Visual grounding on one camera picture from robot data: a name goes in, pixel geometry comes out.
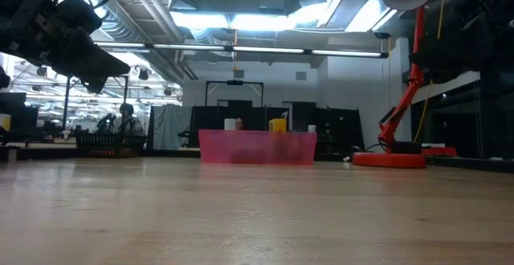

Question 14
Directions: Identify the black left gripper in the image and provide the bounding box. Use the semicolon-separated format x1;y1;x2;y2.
0;0;132;96

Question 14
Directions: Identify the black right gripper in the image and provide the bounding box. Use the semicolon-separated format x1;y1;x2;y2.
409;0;514;84

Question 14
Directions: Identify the small black basket tray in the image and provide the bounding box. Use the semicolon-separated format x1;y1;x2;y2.
75;132;148;159

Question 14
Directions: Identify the grey hanging cloth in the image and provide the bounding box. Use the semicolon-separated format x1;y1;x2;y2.
149;104;194;151

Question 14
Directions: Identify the black lamp plug adapter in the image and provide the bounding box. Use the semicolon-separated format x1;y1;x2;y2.
390;141;422;155

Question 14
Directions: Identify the red desk lamp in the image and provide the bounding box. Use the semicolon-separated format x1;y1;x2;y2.
352;0;439;169

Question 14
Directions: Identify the black partition panel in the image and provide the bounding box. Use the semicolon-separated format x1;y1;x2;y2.
188;104;290;149

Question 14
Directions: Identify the black shelf unit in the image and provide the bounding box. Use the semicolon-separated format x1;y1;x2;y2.
288;102;365;153

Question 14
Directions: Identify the pink translucent plastic bin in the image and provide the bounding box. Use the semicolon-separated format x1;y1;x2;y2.
198;128;318;166

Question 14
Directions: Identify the overhead LED light bar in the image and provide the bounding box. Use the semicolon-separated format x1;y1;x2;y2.
92;41;390;59

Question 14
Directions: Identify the yellow green crayon box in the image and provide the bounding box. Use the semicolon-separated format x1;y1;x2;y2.
268;118;288;133

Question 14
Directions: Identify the black table frame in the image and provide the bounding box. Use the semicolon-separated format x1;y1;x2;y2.
0;144;514;174

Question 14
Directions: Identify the black camera gantry frame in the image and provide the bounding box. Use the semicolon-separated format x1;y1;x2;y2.
204;79;265;108

